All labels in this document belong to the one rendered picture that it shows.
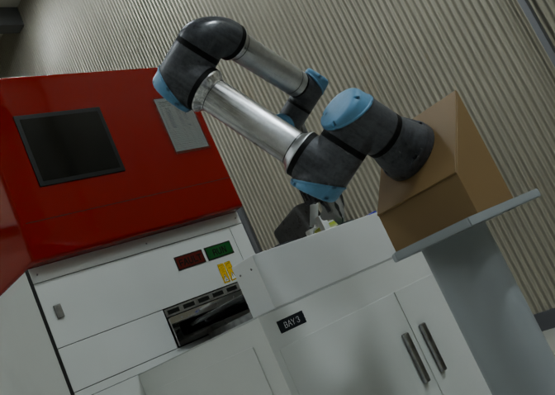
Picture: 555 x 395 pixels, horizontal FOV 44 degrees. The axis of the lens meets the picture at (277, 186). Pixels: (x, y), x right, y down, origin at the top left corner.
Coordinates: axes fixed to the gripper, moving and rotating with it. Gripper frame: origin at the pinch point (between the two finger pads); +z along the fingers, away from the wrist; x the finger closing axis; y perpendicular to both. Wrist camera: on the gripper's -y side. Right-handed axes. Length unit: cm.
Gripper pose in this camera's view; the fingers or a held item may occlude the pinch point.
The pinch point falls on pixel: (342, 221)
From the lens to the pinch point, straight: 197.4
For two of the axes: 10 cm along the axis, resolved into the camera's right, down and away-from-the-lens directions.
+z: 4.1, 8.9, -1.8
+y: -5.9, 4.1, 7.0
